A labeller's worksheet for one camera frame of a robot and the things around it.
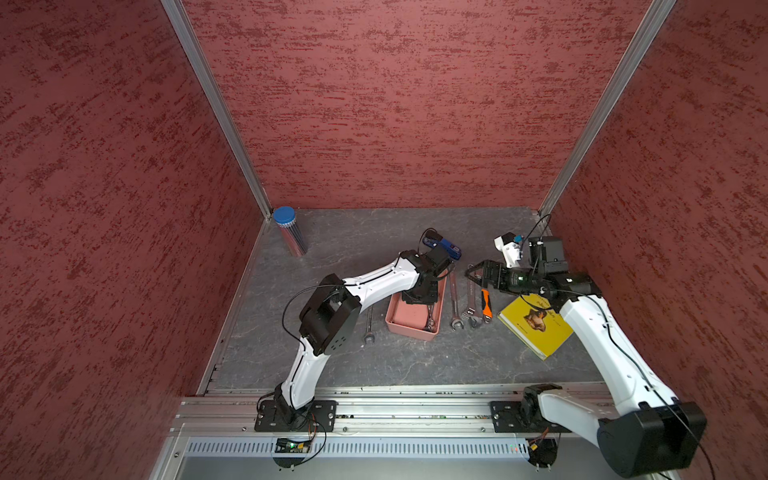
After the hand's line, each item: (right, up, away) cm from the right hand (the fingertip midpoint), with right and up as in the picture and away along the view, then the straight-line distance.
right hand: (475, 282), depth 76 cm
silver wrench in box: (-10, -14, +14) cm, 22 cm away
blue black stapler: (-6, +11, +33) cm, 35 cm away
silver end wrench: (-29, -18, +13) cm, 36 cm away
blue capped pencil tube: (-57, +18, +18) cm, 62 cm away
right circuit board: (+14, -39, -7) cm, 42 cm away
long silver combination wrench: (-2, -15, +17) cm, 23 cm away
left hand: (-13, -9, +13) cm, 20 cm away
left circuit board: (-48, -40, -4) cm, 63 cm away
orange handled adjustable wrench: (+8, -12, +16) cm, 22 cm away
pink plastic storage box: (-17, -14, +11) cm, 25 cm away
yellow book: (+22, -14, +11) cm, 28 cm away
